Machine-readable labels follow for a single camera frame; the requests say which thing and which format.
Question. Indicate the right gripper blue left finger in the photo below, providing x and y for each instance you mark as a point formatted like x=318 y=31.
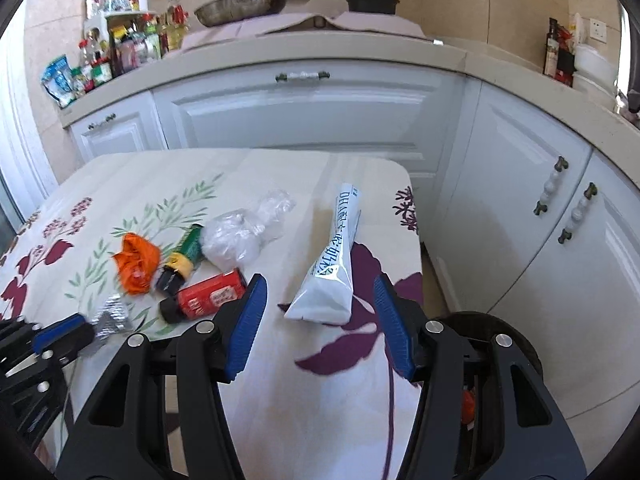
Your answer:
x=120 y=432

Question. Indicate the steel wok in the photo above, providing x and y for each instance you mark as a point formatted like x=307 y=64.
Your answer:
x=221 y=12

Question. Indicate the white spice rack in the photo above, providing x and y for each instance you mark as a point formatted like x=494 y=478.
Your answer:
x=117 y=36

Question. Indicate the black trash bin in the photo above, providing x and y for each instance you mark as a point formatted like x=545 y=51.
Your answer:
x=504 y=374

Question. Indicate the orange plastic bag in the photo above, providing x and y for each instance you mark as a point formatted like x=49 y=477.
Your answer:
x=468 y=408

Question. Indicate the silver foil wrapper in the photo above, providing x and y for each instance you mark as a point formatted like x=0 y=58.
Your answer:
x=111 y=319

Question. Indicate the clear plastic bag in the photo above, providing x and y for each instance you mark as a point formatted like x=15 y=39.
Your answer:
x=234 y=240

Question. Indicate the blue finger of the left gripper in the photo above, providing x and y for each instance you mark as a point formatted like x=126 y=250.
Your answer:
x=67 y=348
x=48 y=335

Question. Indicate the small orange wrapper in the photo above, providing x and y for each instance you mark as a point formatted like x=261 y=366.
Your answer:
x=136 y=264

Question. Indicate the black clay pot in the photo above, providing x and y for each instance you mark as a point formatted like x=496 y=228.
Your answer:
x=387 y=7

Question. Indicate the blue white snack bag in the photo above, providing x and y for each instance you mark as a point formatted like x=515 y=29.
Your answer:
x=57 y=82

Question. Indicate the stacked white bowls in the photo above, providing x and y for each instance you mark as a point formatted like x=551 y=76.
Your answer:
x=594 y=76

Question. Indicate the pink stove cover cloth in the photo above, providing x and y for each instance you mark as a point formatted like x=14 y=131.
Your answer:
x=385 y=24

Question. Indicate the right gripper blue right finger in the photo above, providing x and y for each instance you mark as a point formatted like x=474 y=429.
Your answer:
x=427 y=353

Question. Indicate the dark olive oil bottle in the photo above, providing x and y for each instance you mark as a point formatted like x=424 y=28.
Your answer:
x=551 y=53

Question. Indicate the white toothpaste tube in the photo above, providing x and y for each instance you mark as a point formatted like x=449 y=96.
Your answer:
x=325 y=296

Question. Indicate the yellow cooking oil bottle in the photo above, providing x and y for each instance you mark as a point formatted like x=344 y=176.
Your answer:
x=175 y=25

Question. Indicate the green yellow small bottle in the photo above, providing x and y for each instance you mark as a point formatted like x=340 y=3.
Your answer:
x=181 y=262

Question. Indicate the red small bottle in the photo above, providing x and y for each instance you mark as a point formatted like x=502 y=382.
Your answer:
x=203 y=298

